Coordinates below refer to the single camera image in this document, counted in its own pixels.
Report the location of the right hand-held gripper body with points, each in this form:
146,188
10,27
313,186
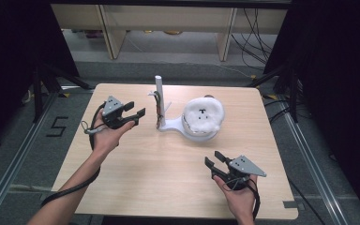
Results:
242,170

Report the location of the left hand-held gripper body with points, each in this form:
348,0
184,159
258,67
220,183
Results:
112,112

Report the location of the white key holder stand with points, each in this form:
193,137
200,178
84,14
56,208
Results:
159,84

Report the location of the person's left hand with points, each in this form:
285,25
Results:
106,139

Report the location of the person's right hand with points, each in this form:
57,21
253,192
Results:
240,200

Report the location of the black metal stand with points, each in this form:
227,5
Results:
38,93
293,93

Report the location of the beige wooden desk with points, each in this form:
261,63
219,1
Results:
168,18

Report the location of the black curtain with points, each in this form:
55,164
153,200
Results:
337,93
9,62

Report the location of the aluminium floor rail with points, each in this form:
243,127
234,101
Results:
15,159
312,162

